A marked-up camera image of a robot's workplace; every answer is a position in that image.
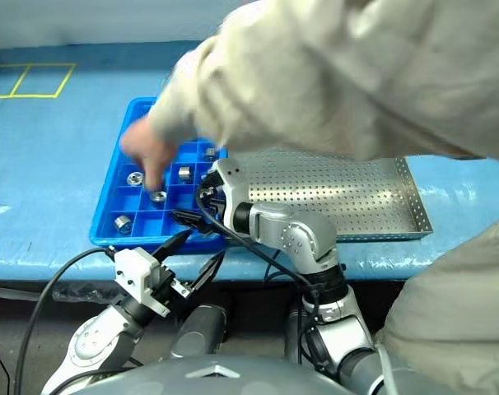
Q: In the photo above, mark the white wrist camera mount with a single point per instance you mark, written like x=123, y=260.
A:
x=233, y=181
x=136, y=271

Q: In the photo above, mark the perforated metal tray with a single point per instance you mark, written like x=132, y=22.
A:
x=336, y=193

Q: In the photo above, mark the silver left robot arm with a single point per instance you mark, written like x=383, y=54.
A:
x=97, y=341

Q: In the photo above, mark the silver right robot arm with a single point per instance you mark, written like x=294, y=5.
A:
x=290, y=234

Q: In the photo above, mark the beige clothed person body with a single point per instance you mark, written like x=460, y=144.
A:
x=459, y=312

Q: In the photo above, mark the blue compartment tray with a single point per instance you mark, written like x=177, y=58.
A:
x=109, y=197

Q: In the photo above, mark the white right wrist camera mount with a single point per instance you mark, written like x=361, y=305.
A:
x=233, y=181

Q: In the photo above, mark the dark grey rounded cylinder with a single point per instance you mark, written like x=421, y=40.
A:
x=295, y=329
x=202, y=329

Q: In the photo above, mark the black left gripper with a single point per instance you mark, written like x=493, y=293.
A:
x=167, y=284

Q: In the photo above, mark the grey robot torso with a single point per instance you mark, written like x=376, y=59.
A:
x=171, y=382

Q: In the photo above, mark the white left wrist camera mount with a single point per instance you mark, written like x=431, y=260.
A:
x=136, y=271

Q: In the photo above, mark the beige sleeved person arm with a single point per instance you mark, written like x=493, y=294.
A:
x=315, y=74

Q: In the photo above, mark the person's bare hand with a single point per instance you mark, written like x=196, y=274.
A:
x=148, y=144

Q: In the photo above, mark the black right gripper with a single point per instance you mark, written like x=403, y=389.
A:
x=212, y=197

